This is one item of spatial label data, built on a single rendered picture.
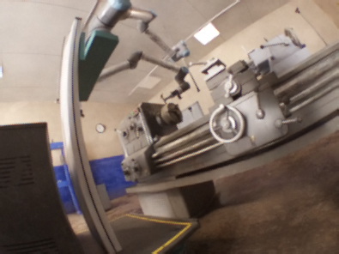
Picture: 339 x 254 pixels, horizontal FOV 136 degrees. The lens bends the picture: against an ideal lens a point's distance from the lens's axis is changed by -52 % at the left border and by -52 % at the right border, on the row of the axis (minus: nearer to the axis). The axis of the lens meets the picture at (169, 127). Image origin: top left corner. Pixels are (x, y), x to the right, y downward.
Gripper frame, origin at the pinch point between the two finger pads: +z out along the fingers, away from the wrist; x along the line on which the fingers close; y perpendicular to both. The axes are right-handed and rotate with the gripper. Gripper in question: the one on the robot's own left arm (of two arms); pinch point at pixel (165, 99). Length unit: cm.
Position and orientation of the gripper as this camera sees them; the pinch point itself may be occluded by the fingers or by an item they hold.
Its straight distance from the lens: 159.8
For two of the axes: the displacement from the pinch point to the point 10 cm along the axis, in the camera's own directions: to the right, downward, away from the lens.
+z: -8.1, 5.7, -1.5
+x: 1.4, -0.5, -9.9
